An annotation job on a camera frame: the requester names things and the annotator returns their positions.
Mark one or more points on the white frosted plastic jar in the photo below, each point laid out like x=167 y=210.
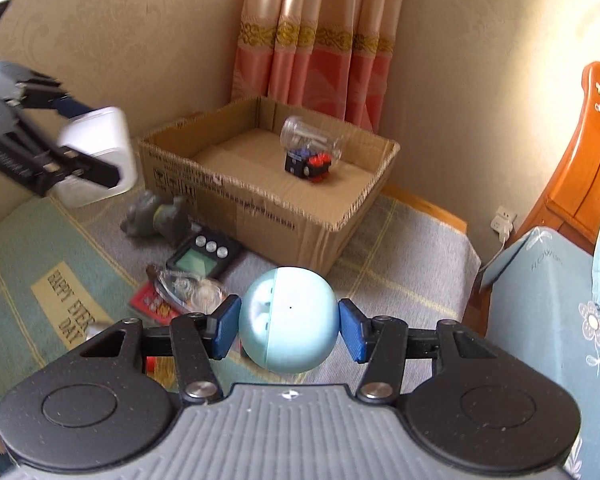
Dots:
x=103 y=134

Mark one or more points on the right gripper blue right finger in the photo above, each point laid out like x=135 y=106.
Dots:
x=379 y=343

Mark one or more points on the mint green oval case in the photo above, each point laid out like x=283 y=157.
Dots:
x=289 y=320

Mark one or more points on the light blue floral bedsheet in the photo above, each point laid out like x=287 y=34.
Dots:
x=542 y=311

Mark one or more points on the clear plastic jar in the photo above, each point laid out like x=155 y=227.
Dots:
x=296 y=134

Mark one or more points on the black blue toy robot block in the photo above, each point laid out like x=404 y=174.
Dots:
x=309 y=165

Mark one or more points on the white wall charger plug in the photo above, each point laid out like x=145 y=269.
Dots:
x=503 y=223

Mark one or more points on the wooden bed headboard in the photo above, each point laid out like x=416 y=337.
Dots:
x=570 y=202

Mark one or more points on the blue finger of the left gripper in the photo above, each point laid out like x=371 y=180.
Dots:
x=85 y=164
x=62 y=102

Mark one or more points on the clear correction tape dispenser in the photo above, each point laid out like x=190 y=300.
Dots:
x=185 y=292

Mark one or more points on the checkered table cloth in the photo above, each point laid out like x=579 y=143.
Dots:
x=60 y=269

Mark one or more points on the open cardboard box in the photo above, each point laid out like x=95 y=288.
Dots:
x=229 y=167

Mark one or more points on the red toy robot block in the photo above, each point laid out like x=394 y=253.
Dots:
x=150 y=364

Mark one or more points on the pink patterned curtain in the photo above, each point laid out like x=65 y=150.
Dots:
x=331 y=56

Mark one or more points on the black digital timer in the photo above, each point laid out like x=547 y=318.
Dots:
x=206 y=254

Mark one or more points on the red card pack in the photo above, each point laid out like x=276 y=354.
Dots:
x=148 y=302

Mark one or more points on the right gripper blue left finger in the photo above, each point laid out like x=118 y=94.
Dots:
x=196 y=340

